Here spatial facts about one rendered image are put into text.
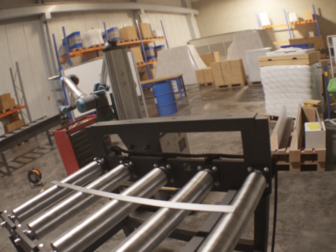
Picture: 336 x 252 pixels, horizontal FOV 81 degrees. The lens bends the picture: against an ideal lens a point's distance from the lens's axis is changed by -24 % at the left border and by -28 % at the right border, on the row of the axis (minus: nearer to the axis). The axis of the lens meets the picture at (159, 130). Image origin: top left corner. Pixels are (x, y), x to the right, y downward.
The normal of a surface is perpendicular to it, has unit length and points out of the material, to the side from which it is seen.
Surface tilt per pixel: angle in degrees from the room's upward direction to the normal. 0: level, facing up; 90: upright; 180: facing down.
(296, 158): 90
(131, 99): 90
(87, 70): 90
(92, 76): 90
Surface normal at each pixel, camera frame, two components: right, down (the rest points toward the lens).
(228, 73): -0.49, 0.34
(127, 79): 0.85, -0.06
